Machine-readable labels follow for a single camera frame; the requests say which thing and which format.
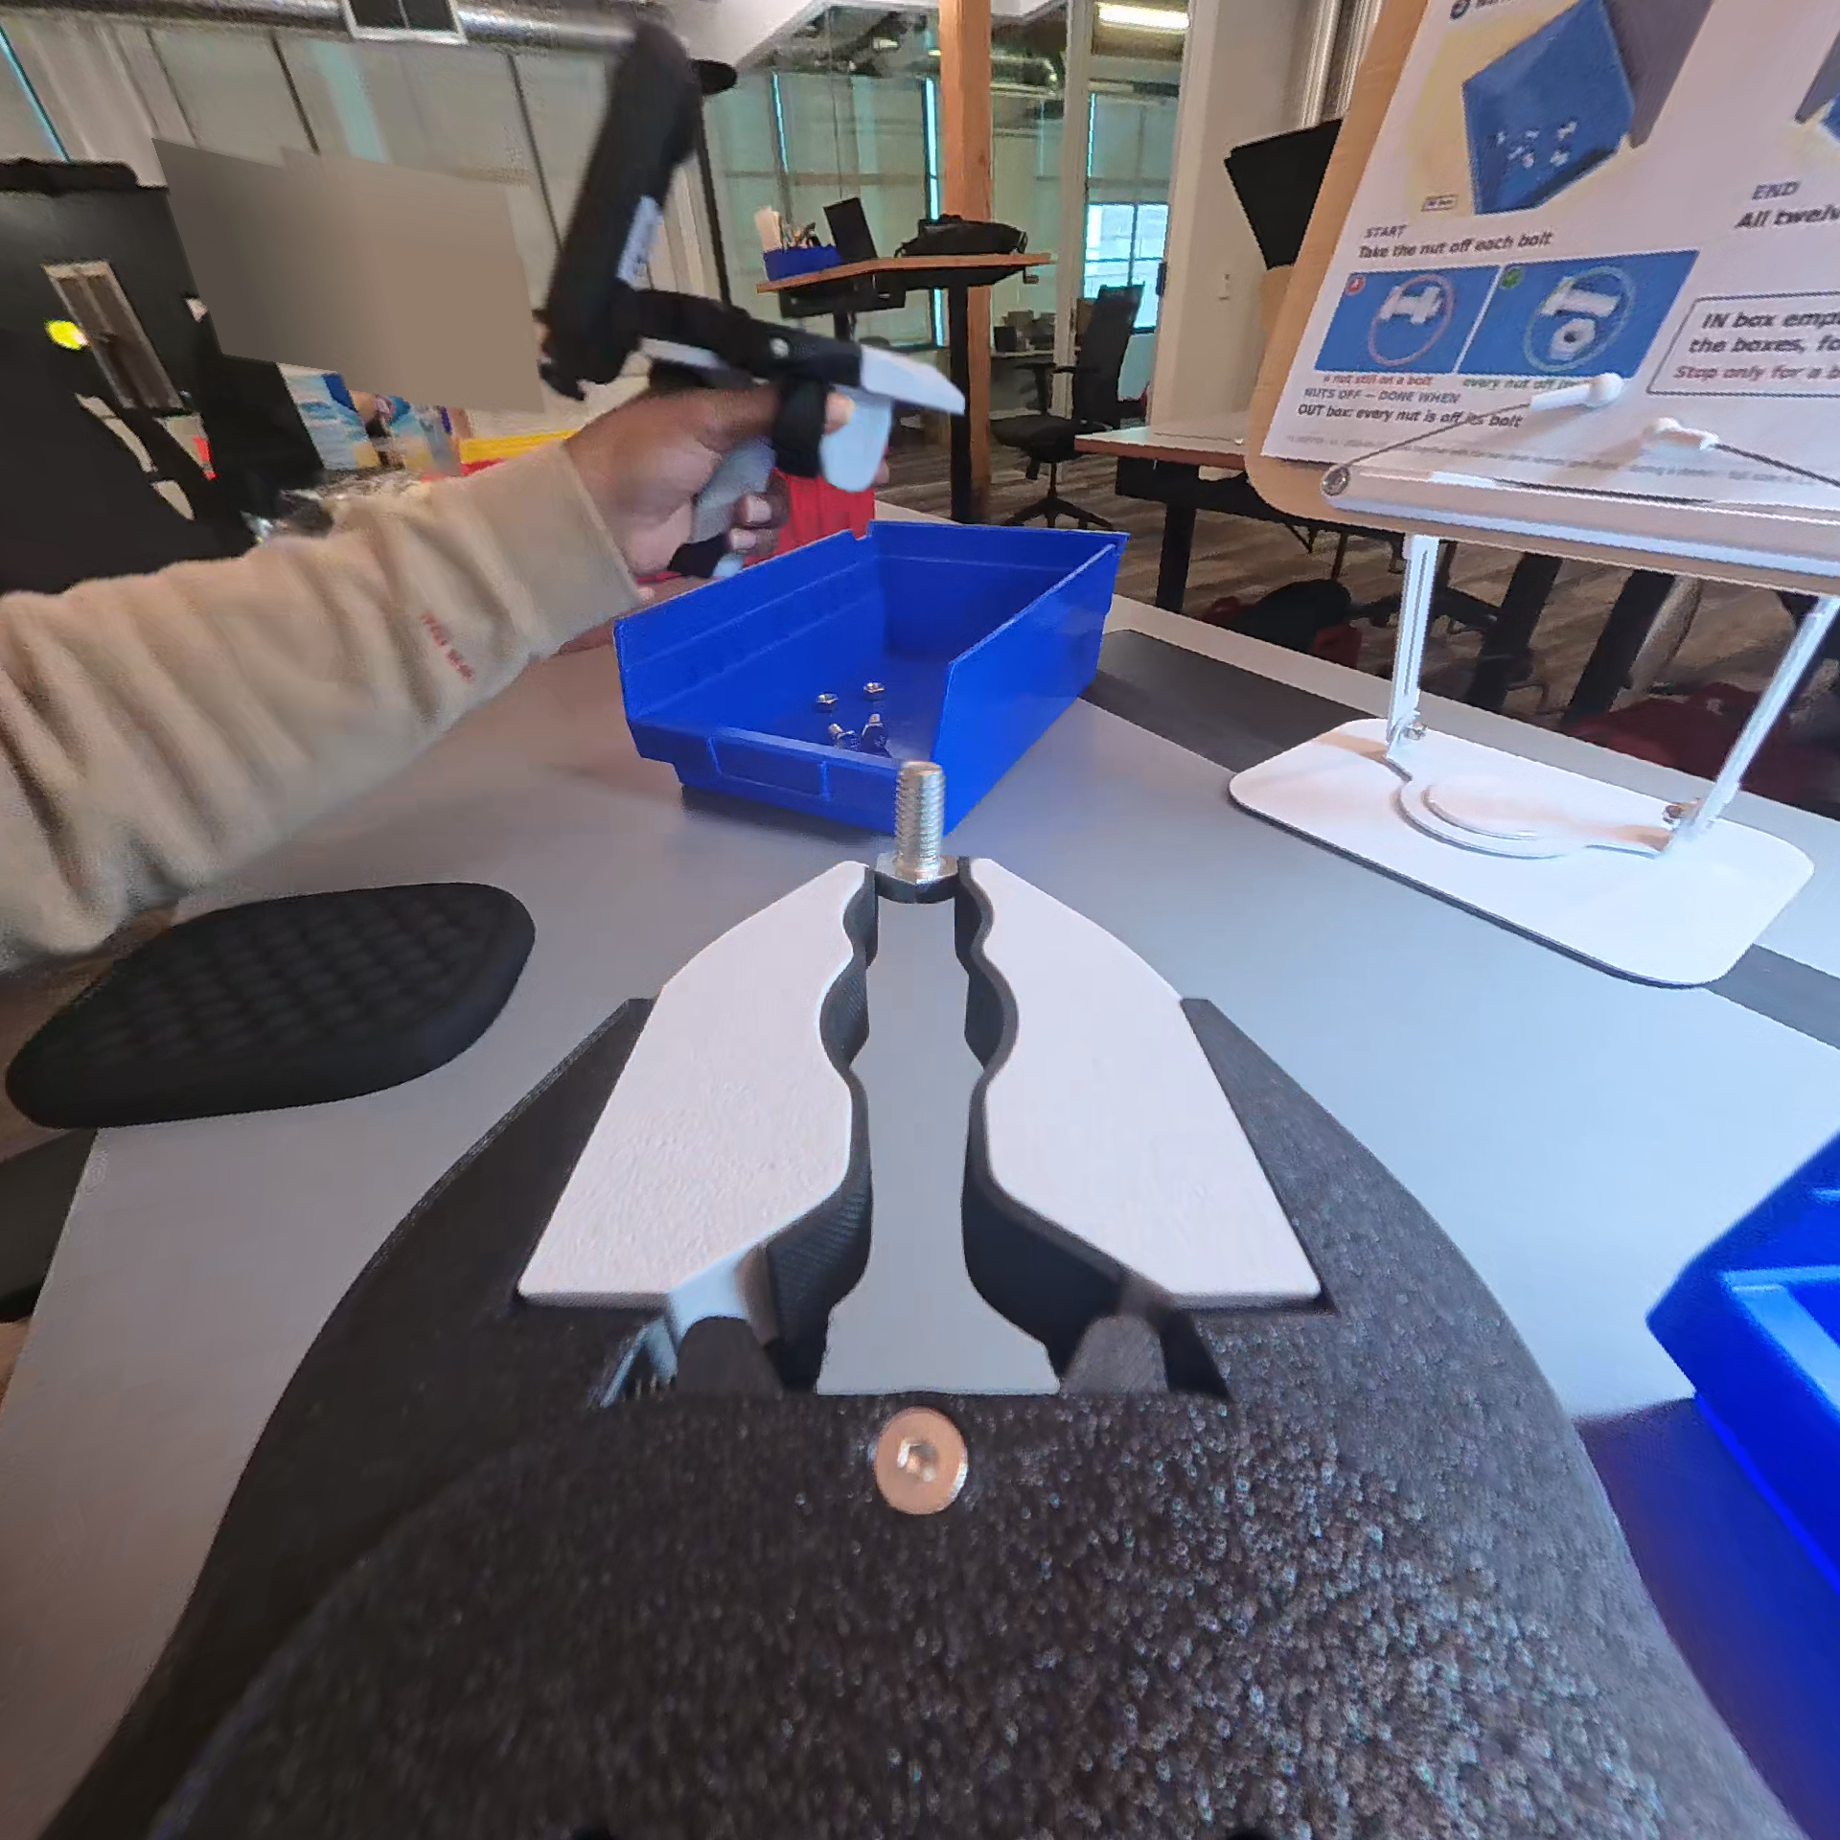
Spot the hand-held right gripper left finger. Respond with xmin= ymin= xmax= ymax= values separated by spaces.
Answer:
xmin=517 ymin=858 xmax=879 ymax=1354

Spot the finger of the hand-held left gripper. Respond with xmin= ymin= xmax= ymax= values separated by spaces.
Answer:
xmin=858 ymin=348 xmax=971 ymax=422
xmin=819 ymin=387 xmax=900 ymax=490

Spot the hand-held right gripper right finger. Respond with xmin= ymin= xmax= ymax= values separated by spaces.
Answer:
xmin=959 ymin=858 xmax=1327 ymax=1358

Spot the pile of bolts nuts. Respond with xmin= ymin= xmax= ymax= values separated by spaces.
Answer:
xmin=806 ymin=676 xmax=900 ymax=756

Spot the blue plastic bin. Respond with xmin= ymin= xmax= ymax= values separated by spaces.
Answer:
xmin=1647 ymin=1136 xmax=1840 ymax=1581
xmin=614 ymin=518 xmax=1130 ymax=843

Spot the silver threaded bolt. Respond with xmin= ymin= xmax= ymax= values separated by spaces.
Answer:
xmin=886 ymin=760 xmax=957 ymax=889

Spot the white tablet stand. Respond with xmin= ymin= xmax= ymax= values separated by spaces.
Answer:
xmin=1230 ymin=375 xmax=1840 ymax=989

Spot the person's left forearm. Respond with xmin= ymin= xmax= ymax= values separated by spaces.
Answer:
xmin=0 ymin=448 xmax=648 ymax=975

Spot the person's left hand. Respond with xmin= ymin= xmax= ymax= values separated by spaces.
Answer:
xmin=561 ymin=375 xmax=864 ymax=583

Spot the red plastic bin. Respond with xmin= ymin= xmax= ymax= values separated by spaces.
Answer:
xmin=775 ymin=474 xmax=879 ymax=547

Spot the wooden standing desk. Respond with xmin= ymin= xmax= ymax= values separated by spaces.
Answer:
xmin=763 ymin=244 xmax=1058 ymax=520

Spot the black office chair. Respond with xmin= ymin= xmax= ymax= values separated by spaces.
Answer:
xmin=993 ymin=280 xmax=1145 ymax=534

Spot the black computer monitor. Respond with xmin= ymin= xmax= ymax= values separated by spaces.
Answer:
xmin=1226 ymin=122 xmax=1346 ymax=268

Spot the black chair armrest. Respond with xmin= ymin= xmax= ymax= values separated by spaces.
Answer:
xmin=7 ymin=883 xmax=539 ymax=1132

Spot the white instruction sheet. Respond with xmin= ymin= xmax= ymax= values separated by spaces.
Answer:
xmin=1266 ymin=0 xmax=1840 ymax=476

